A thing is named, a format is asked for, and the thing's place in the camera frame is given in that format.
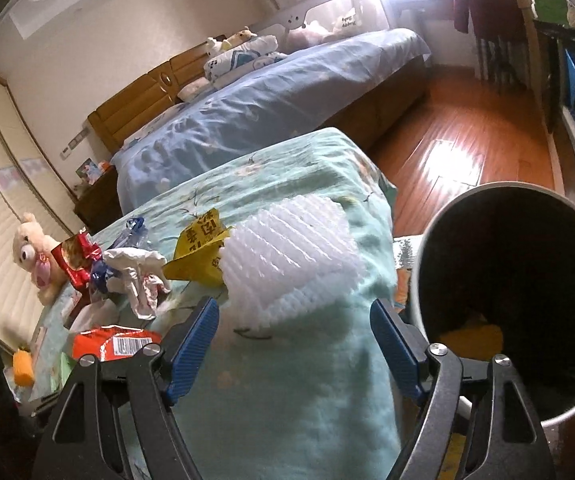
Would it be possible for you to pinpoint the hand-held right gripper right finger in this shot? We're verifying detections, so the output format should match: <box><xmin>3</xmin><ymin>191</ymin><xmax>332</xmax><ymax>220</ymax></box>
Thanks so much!
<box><xmin>370</xmin><ymin>297</ymin><xmax>555</xmax><ymax>480</ymax></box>

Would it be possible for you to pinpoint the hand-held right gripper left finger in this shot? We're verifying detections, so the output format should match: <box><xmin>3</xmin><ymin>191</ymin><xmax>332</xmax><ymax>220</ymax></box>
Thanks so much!
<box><xmin>32</xmin><ymin>296</ymin><xmax>221</xmax><ymax>480</ymax></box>

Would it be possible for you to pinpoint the yellow wrapper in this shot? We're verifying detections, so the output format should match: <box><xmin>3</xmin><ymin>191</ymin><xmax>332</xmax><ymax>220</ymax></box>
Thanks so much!
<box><xmin>162</xmin><ymin>208</ymin><xmax>234</xmax><ymax>288</ymax></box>

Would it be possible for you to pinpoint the white foam net wrap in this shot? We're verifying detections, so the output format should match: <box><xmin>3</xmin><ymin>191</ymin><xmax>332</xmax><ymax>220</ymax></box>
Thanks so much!
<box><xmin>222</xmin><ymin>195</ymin><xmax>369</xmax><ymax>327</ymax></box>

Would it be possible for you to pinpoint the dark round trash bin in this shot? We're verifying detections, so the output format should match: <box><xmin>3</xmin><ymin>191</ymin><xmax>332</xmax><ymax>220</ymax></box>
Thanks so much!
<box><xmin>411</xmin><ymin>182</ymin><xmax>575</xmax><ymax>428</ymax></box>

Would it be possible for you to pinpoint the yellow item in bin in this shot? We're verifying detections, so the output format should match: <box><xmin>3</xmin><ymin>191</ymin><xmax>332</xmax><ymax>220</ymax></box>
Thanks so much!
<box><xmin>437</xmin><ymin>322</ymin><xmax>504</xmax><ymax>361</ymax></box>

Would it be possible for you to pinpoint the orange snack packet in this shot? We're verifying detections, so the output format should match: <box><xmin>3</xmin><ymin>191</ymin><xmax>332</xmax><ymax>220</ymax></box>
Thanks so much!
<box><xmin>72</xmin><ymin>325</ymin><xmax>164</xmax><ymax>362</ymax></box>

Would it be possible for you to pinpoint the white crumpled plastic bag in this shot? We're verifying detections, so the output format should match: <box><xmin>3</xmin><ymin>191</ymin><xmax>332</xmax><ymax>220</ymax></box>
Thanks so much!
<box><xmin>102</xmin><ymin>246</ymin><xmax>169</xmax><ymax>321</ymax></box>

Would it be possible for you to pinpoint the teal floral blanket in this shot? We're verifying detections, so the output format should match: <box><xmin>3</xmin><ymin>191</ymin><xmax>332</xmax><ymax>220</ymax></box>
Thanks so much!
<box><xmin>28</xmin><ymin>127</ymin><xmax>404</xmax><ymax>480</ymax></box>

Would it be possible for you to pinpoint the blue and white crumpled wrapper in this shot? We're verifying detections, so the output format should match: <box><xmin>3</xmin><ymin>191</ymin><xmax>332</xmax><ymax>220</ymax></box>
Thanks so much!
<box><xmin>89</xmin><ymin>255</ymin><xmax>118</xmax><ymax>295</ymax></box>

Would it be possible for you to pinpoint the clear crumpled plastic bottle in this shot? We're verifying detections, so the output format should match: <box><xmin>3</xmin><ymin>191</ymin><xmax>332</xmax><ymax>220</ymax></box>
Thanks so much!
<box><xmin>116</xmin><ymin>216</ymin><xmax>149</xmax><ymax>252</ymax></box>

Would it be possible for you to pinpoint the red snack bag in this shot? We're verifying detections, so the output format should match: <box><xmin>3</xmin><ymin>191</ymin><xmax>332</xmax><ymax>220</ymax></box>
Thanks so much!
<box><xmin>50</xmin><ymin>229</ymin><xmax>104</xmax><ymax>290</ymax></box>

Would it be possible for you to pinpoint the wooden nightstand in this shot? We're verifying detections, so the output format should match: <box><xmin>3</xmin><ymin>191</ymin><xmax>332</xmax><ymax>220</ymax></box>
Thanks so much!
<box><xmin>72</xmin><ymin>167</ymin><xmax>124</xmax><ymax>235</ymax></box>

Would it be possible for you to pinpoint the orange sponge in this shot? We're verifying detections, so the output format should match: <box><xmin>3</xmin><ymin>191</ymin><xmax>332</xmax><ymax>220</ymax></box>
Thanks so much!
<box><xmin>12</xmin><ymin>349</ymin><xmax>36</xmax><ymax>387</ymax></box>

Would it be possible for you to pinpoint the cream teddy bear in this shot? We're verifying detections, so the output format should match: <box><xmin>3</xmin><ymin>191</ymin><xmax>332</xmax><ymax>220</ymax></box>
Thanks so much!
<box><xmin>12</xmin><ymin>212</ymin><xmax>68</xmax><ymax>306</ymax></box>

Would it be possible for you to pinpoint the wooden headboard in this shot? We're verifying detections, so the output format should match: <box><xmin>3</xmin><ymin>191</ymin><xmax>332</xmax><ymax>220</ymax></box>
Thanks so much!
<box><xmin>86</xmin><ymin>42</ymin><xmax>218</xmax><ymax>155</ymax></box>

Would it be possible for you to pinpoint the bed with blue sheet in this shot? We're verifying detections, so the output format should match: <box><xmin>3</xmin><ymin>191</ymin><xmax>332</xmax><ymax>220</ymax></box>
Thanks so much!
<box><xmin>110</xmin><ymin>27</ymin><xmax>433</xmax><ymax>213</ymax></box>

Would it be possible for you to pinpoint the pink pillow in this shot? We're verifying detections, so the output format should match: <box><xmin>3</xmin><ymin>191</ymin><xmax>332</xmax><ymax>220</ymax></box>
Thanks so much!
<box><xmin>176</xmin><ymin>77</ymin><xmax>213</xmax><ymax>103</ymax></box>

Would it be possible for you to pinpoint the white and blue printed pillow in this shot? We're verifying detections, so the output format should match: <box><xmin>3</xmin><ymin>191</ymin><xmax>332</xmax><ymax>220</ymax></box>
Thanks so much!
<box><xmin>202</xmin><ymin>34</ymin><xmax>288</xmax><ymax>81</ymax></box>

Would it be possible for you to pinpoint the cream plush toy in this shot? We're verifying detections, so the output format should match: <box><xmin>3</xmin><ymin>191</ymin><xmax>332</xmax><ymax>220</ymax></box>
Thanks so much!
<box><xmin>228</xmin><ymin>27</ymin><xmax>258</xmax><ymax>46</ymax></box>

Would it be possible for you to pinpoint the striped hanging cloth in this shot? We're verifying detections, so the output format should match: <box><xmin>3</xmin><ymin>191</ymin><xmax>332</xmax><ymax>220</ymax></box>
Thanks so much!
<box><xmin>476</xmin><ymin>34</ymin><xmax>524</xmax><ymax>87</ymax></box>

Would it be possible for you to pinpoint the desk by window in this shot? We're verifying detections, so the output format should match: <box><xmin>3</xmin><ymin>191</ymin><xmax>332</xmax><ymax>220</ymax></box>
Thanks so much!
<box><xmin>398</xmin><ymin>4</ymin><xmax>462</xmax><ymax>68</ymax></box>

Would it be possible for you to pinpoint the grey bed guard rail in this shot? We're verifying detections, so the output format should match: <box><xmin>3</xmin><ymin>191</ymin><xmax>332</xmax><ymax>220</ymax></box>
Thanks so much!
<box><xmin>252</xmin><ymin>0</ymin><xmax>393</xmax><ymax>46</ymax></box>

